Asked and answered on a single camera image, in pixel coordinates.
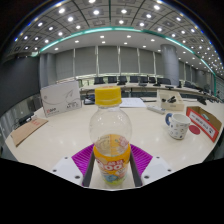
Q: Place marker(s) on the large white carton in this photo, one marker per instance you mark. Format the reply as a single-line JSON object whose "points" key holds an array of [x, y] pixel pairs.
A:
{"points": [[60, 98]]}

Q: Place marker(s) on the flat brown cardboard sheet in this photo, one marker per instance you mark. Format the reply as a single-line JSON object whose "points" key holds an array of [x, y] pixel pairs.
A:
{"points": [[26, 130]]}

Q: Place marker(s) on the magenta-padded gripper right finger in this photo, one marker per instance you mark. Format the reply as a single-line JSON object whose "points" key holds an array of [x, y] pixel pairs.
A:
{"points": [[156, 168]]}

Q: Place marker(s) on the white paper sheet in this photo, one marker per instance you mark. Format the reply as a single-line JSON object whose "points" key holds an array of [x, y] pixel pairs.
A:
{"points": [[132, 102]]}

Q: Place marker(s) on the long curved conference desk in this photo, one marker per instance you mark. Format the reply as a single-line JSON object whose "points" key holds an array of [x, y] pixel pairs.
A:
{"points": [[133, 87]]}

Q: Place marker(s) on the black desk microphone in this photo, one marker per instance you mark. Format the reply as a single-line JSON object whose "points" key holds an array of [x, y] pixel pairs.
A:
{"points": [[201, 100]]}

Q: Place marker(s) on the clear bottle with yellow cap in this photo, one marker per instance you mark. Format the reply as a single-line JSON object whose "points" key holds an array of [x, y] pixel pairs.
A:
{"points": [[110, 133]]}

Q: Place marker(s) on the flat round red coaster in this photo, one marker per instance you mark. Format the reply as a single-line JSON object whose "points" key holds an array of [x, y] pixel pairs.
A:
{"points": [[194, 129]]}

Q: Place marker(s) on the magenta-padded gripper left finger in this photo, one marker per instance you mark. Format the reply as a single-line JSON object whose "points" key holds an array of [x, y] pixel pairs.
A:
{"points": [[66, 168]]}

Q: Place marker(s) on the cardboard box with red label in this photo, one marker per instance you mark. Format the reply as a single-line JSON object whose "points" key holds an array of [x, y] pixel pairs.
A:
{"points": [[205, 124]]}

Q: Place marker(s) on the open beige box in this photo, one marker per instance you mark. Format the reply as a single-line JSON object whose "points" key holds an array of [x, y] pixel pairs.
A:
{"points": [[175, 105]]}

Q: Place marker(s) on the recessed ceiling lights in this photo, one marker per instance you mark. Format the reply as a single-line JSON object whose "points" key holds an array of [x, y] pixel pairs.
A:
{"points": [[96, 12]]}

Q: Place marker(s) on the row of black office chairs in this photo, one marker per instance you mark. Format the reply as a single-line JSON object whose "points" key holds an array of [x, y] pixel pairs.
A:
{"points": [[122, 79]]}

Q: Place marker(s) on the black tool in beige box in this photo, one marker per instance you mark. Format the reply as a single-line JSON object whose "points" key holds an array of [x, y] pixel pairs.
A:
{"points": [[170, 99]]}

